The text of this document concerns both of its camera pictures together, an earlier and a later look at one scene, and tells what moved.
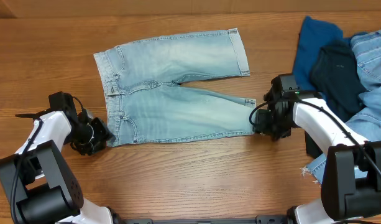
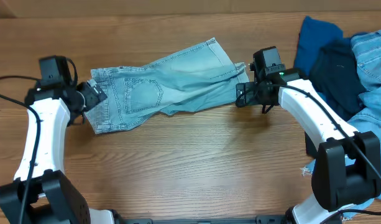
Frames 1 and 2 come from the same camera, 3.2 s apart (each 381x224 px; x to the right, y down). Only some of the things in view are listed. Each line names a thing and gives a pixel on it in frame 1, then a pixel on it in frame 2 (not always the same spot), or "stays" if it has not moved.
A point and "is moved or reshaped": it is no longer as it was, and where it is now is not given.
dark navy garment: (336, 76) stays
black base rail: (261, 219) stays
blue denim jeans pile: (371, 50) stays
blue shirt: (314, 33) stays
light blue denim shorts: (144, 102) is moved or reshaped
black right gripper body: (264, 123) to (243, 97)
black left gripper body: (100, 134) to (95, 94)
